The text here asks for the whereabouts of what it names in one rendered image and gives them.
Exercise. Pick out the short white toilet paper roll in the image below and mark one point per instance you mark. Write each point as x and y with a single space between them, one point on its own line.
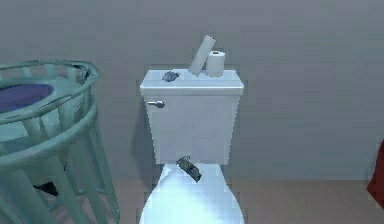
215 64

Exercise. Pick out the red cloth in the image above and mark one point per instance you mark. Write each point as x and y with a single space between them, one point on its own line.
378 180

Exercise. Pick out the blue-grey crumpled cloth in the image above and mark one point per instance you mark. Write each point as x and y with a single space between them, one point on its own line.
170 76

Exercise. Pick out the tall white paper roll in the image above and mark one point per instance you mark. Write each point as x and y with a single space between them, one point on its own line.
201 55

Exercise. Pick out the teal round slatted bin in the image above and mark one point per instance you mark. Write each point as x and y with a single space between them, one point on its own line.
50 133

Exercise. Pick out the silver flush lever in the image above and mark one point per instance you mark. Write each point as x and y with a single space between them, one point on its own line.
156 104

